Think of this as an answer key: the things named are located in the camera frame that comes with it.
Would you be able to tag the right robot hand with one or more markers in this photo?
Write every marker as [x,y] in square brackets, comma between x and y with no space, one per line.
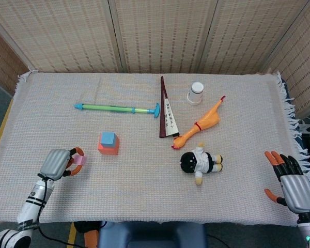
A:
[298,192]

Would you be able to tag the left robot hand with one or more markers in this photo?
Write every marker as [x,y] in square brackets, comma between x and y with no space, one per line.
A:
[54,162]

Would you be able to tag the small pink foam block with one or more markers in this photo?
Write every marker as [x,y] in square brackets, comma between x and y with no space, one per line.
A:
[80,160]

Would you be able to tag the medium blue foam block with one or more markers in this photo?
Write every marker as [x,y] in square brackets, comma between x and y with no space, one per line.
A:
[108,139]

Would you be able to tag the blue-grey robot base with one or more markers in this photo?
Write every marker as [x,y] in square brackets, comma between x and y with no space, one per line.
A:
[149,236]

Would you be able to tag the white paper cup stack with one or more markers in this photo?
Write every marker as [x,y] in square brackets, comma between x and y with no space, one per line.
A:
[195,94]

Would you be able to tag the large orange foam block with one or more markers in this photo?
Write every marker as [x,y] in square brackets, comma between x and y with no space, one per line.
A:
[108,152]

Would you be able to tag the green and blue water squirter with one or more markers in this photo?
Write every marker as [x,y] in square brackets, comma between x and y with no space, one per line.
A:
[106,108]

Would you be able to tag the orange and black floor object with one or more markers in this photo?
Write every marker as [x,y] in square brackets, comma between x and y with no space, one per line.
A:
[90,239]

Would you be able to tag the woven fringed tablecloth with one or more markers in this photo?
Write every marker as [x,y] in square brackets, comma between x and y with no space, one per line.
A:
[144,201]

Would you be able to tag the black and white plush doll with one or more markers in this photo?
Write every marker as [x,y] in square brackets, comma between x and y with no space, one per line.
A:
[193,162]

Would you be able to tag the orange rubber chicken toy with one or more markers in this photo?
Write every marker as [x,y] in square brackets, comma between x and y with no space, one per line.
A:
[206,120]

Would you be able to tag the folded paper hand fan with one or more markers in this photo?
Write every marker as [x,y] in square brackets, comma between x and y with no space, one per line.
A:
[168,118]

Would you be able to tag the woven folding screen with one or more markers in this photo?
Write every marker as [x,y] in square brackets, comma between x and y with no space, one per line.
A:
[67,38]

